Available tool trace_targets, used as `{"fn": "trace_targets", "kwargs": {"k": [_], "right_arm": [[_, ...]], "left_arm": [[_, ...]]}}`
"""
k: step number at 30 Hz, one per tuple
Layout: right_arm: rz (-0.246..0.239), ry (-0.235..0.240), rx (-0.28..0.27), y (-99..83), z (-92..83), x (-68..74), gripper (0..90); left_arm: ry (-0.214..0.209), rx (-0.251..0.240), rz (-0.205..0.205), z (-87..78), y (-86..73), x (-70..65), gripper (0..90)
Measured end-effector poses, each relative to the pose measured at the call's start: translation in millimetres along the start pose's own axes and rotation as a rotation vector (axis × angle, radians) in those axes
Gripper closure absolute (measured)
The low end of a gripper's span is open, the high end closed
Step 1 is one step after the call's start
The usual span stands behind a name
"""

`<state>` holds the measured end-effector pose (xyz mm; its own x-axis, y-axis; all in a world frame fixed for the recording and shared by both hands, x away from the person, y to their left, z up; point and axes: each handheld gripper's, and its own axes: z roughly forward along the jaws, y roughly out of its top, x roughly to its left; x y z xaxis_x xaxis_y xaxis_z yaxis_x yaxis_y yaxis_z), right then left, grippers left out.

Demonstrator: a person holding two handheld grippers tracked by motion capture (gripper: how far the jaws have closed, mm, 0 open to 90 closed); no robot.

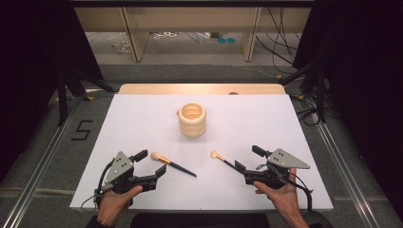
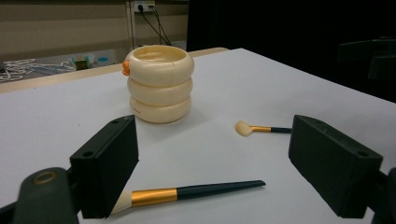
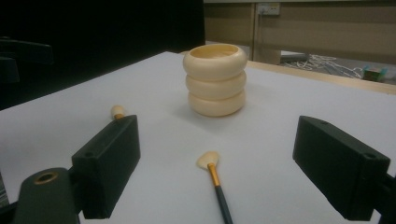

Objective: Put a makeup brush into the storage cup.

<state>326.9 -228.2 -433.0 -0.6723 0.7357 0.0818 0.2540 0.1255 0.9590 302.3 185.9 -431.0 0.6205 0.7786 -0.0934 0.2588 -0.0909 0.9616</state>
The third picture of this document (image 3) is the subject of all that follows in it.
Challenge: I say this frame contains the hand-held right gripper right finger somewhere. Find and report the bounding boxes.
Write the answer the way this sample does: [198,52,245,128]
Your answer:
[292,115,392,222]

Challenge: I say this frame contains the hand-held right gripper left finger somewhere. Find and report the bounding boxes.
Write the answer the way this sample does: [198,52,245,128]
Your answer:
[71,114,142,220]

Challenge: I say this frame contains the round makeup brush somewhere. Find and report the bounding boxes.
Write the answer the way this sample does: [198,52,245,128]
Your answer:
[110,105,128,120]

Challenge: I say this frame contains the fan makeup brush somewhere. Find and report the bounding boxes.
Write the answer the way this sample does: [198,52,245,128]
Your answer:
[195,150,234,224]

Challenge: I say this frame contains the cream ribbed brush holder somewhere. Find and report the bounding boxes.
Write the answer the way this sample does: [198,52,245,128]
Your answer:
[182,43,249,118]

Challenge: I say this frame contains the colourful small box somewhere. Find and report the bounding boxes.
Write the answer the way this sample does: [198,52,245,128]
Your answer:
[362,64,389,83]

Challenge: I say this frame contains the grey power strip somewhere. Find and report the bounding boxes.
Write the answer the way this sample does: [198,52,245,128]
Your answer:
[279,52,311,63]

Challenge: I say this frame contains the dark device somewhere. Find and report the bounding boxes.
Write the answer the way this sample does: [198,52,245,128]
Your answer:
[0,36,54,85]

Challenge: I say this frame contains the beige wooden cabinet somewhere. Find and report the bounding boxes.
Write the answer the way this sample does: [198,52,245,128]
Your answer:
[204,1,396,65]

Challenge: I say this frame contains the white cables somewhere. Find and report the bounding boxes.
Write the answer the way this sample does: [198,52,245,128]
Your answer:
[284,54,365,79]

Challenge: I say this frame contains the white wall socket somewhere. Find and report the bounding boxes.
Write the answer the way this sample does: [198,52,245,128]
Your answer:
[257,2,281,17]

